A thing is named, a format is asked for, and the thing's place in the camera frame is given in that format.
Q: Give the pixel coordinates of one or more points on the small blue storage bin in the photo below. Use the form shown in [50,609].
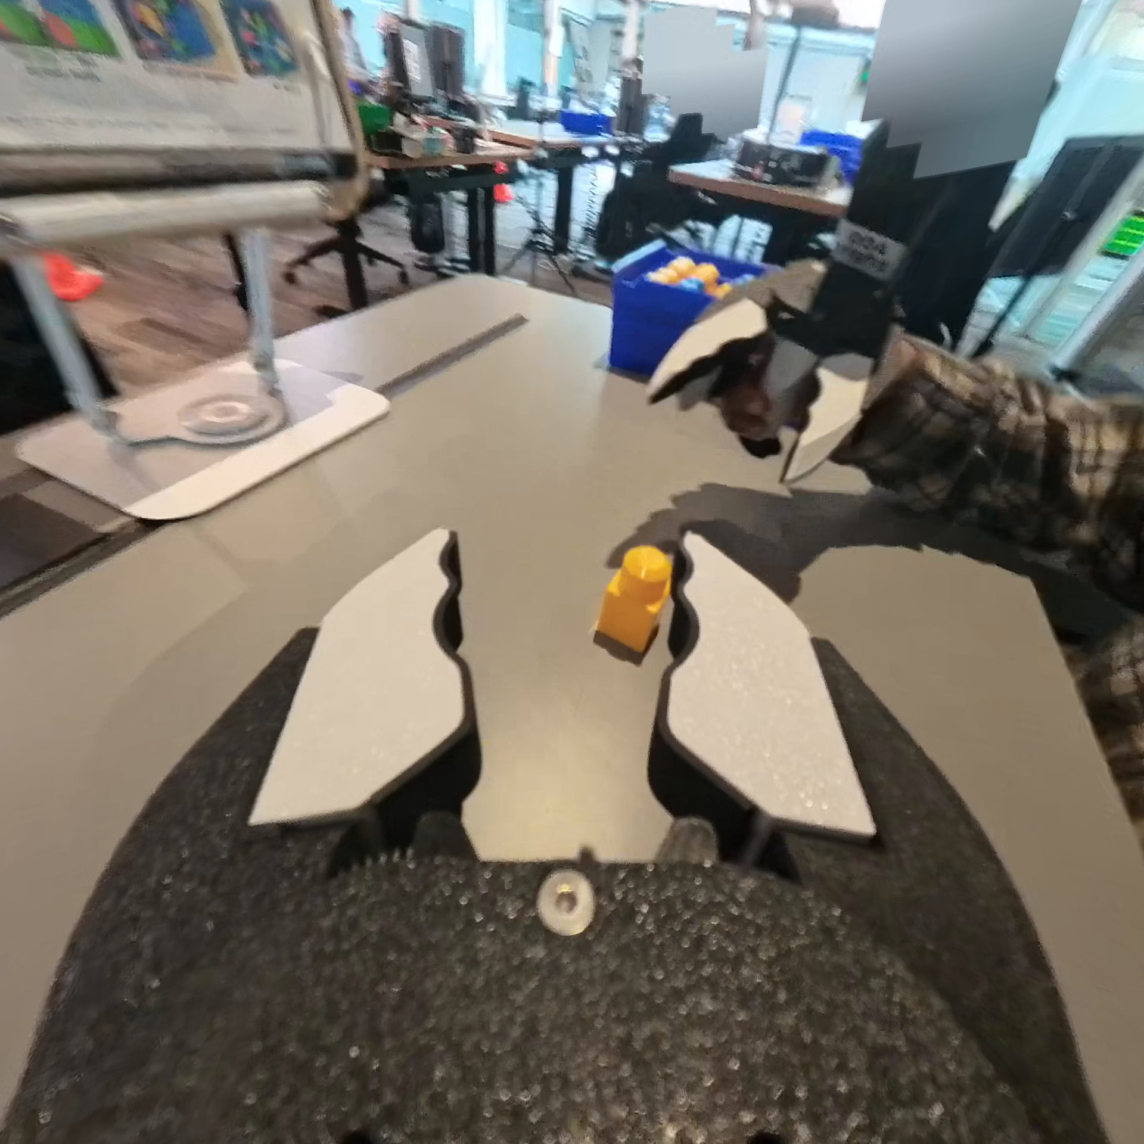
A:
[585,121]
[848,148]

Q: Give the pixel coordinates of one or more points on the black mesh bin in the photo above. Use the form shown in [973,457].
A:
[426,224]

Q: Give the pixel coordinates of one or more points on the black box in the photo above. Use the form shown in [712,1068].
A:
[786,159]

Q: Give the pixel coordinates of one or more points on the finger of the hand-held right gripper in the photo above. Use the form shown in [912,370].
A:
[706,352]
[831,420]

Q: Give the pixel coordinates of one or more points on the green plastic crate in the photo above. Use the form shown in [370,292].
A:
[375,115]

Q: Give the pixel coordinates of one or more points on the green lit display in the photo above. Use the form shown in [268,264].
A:
[1126,233]

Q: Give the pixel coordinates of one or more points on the black tripod stand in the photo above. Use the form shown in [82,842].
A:
[539,231]

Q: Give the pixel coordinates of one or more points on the person's right forearm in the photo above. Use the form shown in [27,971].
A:
[1010,445]

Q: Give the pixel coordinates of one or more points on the wooden desk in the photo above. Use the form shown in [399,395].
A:
[714,181]
[445,159]

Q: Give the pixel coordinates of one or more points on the pile of yellow and blue blocks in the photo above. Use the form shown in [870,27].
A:
[692,272]

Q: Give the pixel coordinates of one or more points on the person's plaid shirt torso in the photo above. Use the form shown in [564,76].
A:
[1117,714]

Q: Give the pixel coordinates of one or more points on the white stand with base plate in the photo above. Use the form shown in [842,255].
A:
[268,445]

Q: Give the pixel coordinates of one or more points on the black office chair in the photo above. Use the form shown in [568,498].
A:
[344,241]

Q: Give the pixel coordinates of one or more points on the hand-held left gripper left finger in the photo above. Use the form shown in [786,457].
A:
[366,706]

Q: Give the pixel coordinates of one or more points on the picture instruction board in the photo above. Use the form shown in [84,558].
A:
[134,89]

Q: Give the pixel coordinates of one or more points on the black computer monitor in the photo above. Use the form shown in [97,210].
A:
[406,58]
[445,62]

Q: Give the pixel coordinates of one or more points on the blue plastic bin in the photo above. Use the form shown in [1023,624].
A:
[638,331]

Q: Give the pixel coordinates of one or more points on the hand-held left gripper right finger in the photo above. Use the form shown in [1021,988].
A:
[759,714]

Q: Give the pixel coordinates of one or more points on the yellow single-stud block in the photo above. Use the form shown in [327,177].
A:
[630,607]

